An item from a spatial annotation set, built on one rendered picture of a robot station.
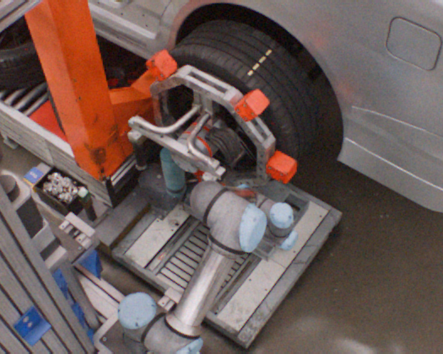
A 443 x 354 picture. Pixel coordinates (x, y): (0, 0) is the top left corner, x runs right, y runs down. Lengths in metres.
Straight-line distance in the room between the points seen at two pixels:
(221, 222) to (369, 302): 1.49
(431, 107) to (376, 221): 1.30
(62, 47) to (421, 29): 1.15
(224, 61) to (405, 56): 0.64
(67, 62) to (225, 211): 0.85
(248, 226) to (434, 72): 0.75
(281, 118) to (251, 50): 0.27
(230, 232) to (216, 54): 0.79
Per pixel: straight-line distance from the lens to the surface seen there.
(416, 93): 2.06
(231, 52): 2.26
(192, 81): 2.26
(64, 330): 1.92
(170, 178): 2.60
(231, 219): 1.68
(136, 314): 1.87
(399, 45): 1.97
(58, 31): 2.13
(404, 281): 3.14
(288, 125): 2.27
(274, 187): 3.05
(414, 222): 3.32
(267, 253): 2.93
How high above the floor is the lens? 2.76
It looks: 55 degrees down
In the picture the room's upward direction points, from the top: 4 degrees counter-clockwise
